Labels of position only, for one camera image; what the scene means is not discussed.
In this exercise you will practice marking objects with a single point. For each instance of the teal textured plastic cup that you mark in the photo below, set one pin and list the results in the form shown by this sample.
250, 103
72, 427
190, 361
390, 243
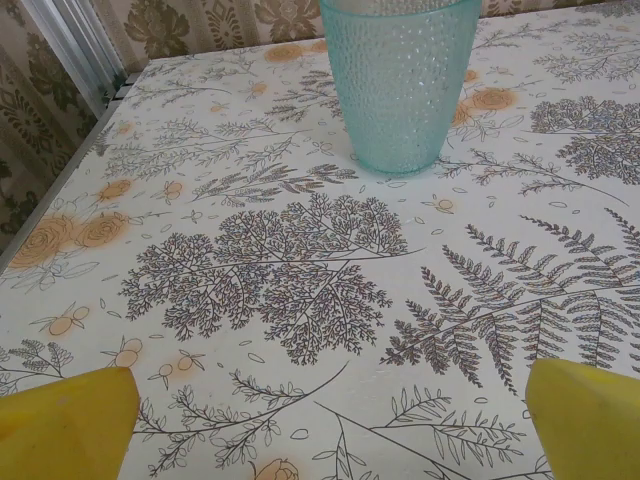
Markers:
400, 90

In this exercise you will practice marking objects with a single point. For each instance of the aluminium frame post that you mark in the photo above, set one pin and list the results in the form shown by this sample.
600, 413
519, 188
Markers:
85, 45

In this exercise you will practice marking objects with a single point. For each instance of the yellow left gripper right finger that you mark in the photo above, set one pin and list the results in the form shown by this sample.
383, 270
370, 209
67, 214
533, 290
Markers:
590, 430

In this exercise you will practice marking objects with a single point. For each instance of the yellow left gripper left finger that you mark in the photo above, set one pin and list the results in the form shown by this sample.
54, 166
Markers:
60, 435

